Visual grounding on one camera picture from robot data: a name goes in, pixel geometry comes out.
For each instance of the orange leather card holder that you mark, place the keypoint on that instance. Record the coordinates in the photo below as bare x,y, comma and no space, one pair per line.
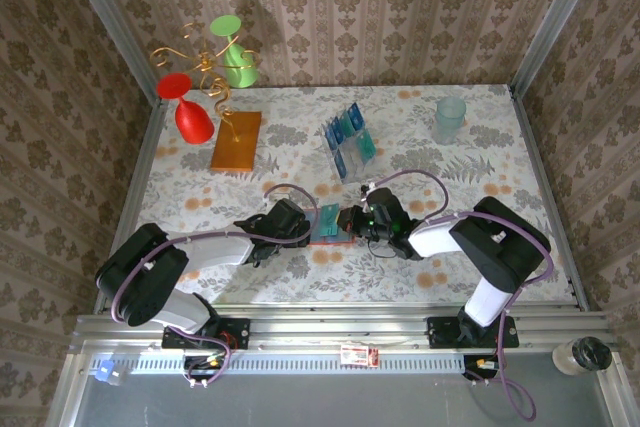
325,242

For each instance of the teal credit card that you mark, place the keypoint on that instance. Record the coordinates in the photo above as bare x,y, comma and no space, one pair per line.
346,126
367,144
330,219

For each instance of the clear acrylic card stand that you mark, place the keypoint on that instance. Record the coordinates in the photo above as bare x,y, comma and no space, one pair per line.
357,172

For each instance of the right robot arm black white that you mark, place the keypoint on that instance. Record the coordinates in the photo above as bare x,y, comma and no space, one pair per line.
505,247

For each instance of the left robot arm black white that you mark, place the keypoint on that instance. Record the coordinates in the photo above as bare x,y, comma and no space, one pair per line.
145,282

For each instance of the floral patterned table cover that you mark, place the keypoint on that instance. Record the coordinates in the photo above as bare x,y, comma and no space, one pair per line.
350,287

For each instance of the red white sticker label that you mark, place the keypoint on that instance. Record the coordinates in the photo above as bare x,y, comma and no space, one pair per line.
359,356

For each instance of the clear blue plastic cup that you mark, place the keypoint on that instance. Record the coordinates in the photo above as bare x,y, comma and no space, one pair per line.
450,119

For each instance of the black power connector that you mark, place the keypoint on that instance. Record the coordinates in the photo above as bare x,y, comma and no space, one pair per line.
195,361
472,362

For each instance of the red plastic wine glass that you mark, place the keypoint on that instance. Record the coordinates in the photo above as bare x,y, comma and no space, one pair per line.
192,122

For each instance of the green plastic wine glass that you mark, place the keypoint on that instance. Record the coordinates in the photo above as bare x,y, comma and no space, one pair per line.
240,72

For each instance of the grey metal panel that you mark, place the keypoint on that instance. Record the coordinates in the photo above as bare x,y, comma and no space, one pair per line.
325,402

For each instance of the glass jar black lid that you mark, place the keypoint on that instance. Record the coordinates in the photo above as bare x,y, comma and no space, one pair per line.
582,356

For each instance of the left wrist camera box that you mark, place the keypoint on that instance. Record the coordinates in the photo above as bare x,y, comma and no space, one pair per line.
289,214

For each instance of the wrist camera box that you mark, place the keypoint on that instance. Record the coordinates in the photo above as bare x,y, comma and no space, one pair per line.
289,214
384,202

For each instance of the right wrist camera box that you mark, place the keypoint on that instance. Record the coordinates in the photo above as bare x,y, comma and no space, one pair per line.
384,202

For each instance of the aluminium frame rail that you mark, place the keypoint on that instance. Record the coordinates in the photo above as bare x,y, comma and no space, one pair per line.
325,329

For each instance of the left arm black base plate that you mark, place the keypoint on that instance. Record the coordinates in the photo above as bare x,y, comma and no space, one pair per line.
240,334

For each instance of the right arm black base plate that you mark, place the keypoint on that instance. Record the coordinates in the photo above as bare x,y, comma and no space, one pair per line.
440,334

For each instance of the aluminium table side rail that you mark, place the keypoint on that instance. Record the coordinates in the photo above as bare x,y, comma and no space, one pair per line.
540,172

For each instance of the aluminium corner post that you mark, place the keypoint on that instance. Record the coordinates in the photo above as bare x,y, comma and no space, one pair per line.
114,22
556,22

